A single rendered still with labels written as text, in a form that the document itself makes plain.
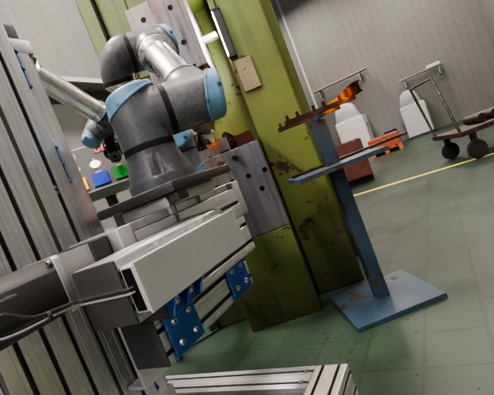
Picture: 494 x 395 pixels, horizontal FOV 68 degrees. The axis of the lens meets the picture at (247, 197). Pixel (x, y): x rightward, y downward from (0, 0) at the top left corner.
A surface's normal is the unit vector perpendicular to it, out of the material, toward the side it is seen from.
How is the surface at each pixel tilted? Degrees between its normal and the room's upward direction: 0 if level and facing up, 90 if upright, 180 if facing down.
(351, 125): 90
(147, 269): 90
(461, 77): 90
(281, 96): 90
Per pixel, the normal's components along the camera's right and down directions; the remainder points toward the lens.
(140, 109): 0.25, -0.04
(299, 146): -0.10, 0.11
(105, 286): -0.44, 0.23
